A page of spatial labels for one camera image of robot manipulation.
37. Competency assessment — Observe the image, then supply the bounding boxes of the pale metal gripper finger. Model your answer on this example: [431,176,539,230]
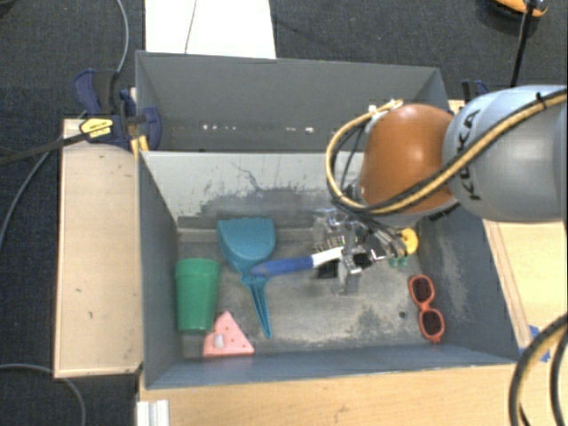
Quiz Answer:
[339,254,364,296]

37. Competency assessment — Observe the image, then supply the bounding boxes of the blue and white brush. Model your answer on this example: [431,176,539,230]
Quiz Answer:
[248,245,375,281]

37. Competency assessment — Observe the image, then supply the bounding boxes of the grey metal bin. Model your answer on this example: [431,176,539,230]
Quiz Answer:
[134,50,521,391]

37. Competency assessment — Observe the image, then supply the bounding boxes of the yellow round object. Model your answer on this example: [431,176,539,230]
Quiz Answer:
[398,227,420,255]

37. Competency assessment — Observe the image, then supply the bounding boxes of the red sunglasses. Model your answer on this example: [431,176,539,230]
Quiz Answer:
[407,273,446,343]

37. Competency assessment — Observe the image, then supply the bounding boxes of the teal plastic dustpan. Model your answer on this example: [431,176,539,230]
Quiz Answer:
[216,217,277,339]

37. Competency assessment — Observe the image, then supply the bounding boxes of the pink triangular toy cheese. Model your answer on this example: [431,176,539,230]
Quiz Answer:
[202,310,256,358]

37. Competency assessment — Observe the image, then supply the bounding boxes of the green plastic cup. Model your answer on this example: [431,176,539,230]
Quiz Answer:
[173,257,222,333]

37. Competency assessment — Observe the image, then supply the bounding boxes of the pale wood board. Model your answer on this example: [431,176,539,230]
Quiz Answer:
[52,117,146,379]

